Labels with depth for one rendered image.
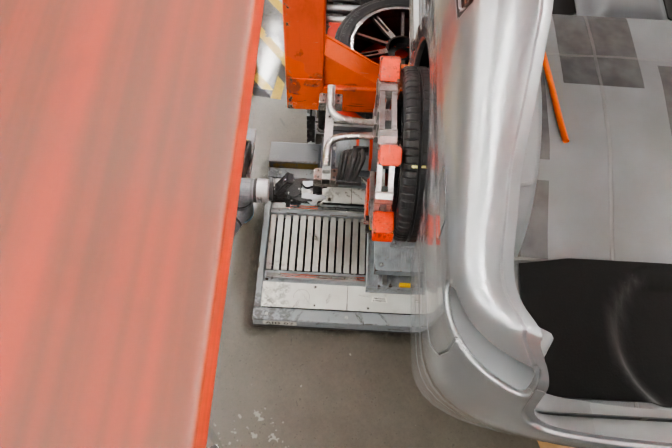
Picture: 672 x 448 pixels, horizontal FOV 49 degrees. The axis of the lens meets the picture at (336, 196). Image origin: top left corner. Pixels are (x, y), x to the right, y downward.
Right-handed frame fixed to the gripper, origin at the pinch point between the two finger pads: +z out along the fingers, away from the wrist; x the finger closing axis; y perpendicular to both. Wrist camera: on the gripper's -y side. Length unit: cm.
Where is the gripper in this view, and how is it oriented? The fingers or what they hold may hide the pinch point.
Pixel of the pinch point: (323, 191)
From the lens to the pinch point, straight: 273.2
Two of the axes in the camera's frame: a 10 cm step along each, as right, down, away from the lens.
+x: -0.5, 8.6, -5.1
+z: 10.0, 0.5, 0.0
